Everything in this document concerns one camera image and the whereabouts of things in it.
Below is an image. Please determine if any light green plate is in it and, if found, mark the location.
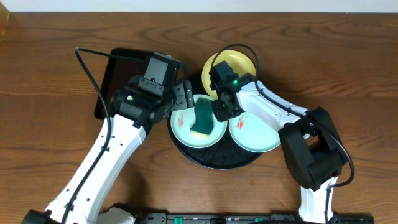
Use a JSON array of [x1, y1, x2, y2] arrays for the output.
[[229, 112, 280, 153], [170, 108, 228, 149]]

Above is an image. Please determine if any green and yellow sponge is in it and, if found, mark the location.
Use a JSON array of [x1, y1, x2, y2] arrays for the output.
[[190, 98, 214, 137]]

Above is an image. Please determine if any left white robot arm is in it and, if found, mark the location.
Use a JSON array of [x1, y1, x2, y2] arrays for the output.
[[22, 77, 194, 223]]

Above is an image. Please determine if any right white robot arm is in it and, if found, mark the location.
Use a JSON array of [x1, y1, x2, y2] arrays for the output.
[[210, 73, 352, 223]]

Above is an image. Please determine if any round black tray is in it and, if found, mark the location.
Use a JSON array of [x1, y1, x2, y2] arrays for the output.
[[167, 113, 262, 170]]

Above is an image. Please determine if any dark rectangular water tray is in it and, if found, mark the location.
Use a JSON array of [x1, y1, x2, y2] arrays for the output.
[[101, 48, 163, 117]]

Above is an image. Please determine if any yellow plate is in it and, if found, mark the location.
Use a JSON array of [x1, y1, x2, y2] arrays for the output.
[[201, 50, 256, 99]]

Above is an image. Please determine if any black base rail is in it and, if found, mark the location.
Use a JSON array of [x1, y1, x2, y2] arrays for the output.
[[135, 213, 375, 224]]

